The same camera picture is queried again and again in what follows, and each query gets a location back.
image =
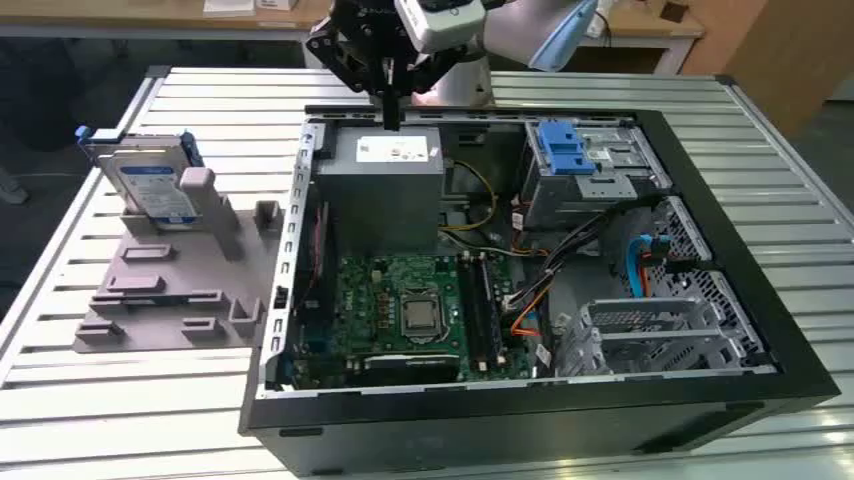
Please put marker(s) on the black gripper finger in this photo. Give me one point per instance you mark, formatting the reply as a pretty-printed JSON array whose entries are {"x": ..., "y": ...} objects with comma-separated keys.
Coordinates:
[
  {"x": 399, "y": 110},
  {"x": 327, "y": 47}
]

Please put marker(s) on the hard disk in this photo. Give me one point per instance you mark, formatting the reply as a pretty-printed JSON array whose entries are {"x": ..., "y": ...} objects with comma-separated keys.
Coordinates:
[{"x": 156, "y": 190}]

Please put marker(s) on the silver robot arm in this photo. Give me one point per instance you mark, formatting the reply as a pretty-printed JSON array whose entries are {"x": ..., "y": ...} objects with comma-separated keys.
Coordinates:
[{"x": 467, "y": 75}]

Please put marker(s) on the metal disk bay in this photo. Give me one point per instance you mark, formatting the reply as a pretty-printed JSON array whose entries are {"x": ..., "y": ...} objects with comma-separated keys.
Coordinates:
[{"x": 667, "y": 335}]

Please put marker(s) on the white box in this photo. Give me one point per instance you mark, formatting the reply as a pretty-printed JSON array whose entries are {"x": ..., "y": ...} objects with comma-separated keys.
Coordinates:
[{"x": 228, "y": 6}]

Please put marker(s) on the wooden desk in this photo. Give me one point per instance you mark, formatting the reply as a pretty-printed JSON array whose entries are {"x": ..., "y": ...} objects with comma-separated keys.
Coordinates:
[{"x": 200, "y": 22}]

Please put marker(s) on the grey power supply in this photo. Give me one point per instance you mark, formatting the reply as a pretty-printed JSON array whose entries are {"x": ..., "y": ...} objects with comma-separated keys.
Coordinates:
[{"x": 380, "y": 210}]

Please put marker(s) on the blue drive latch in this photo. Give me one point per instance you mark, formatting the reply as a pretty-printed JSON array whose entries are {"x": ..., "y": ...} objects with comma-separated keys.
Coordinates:
[{"x": 560, "y": 150}]

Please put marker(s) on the clear plastic bag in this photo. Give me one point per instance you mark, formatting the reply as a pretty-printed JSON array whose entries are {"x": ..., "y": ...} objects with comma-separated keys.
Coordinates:
[{"x": 594, "y": 25}]

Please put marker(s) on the metal drive cage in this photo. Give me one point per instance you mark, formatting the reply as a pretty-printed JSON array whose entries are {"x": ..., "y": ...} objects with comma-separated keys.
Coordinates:
[{"x": 600, "y": 187}]

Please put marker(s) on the green motherboard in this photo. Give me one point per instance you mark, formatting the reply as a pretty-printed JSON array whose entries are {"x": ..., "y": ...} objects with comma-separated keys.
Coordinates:
[{"x": 367, "y": 280}]

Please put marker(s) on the silver CPU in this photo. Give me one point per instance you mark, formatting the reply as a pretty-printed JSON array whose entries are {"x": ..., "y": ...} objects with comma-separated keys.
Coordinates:
[{"x": 422, "y": 315}]

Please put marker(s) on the black RAM stick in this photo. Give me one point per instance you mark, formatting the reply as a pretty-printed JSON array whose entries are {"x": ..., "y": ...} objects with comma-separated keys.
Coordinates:
[{"x": 492, "y": 310}]

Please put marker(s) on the dark office chair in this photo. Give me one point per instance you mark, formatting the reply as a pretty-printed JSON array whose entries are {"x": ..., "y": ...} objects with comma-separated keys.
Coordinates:
[{"x": 47, "y": 100}]

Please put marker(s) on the small brown box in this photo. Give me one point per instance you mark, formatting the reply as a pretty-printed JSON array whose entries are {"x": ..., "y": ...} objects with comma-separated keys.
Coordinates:
[{"x": 674, "y": 11}]

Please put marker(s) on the black graphics card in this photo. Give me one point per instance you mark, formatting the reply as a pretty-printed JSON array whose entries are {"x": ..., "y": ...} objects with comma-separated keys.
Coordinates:
[{"x": 407, "y": 367}]

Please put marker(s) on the spare RAM stick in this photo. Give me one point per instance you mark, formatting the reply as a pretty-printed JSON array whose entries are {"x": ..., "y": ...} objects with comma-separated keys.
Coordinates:
[{"x": 156, "y": 300}]

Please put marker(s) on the grey parts rack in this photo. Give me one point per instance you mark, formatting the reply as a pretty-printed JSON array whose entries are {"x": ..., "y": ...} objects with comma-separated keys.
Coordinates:
[{"x": 173, "y": 325}]

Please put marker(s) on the grey metal foot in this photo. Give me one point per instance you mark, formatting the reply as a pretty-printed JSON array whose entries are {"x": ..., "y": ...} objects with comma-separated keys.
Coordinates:
[{"x": 13, "y": 192}]

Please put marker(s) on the wooden cabinet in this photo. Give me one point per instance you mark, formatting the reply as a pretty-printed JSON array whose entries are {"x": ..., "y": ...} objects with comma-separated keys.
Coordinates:
[{"x": 787, "y": 50}]

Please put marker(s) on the black PC case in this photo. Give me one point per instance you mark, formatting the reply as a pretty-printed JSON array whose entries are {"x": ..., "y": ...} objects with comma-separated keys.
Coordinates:
[{"x": 467, "y": 430}]

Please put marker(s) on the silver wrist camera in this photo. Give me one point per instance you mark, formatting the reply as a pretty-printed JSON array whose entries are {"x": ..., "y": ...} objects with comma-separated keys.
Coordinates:
[{"x": 443, "y": 25}]

